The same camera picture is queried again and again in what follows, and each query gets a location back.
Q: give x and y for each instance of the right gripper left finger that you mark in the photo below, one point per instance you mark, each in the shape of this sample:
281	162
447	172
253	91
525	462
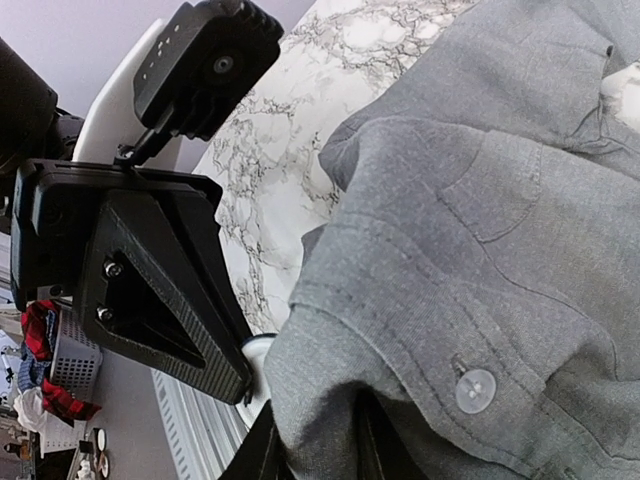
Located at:
261	455

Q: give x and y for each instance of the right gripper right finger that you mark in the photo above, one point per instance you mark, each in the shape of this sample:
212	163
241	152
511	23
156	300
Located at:
381	454

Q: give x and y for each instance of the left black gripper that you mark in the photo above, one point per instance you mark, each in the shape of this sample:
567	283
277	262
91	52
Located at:
154	286

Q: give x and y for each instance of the grey button shirt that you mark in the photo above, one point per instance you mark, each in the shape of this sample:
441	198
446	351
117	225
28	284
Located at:
481	274

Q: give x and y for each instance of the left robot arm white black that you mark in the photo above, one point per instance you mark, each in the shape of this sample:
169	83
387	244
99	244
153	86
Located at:
63	121

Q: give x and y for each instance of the grey perforated basket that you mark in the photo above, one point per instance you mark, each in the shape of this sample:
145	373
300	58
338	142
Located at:
76	359

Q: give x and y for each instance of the red plaid cloth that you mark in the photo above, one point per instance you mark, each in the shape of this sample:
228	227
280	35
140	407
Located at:
39	326

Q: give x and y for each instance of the front aluminium rail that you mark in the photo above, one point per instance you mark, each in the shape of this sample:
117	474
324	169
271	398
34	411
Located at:
203	434

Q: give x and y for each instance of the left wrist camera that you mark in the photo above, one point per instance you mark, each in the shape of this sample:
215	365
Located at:
202	64

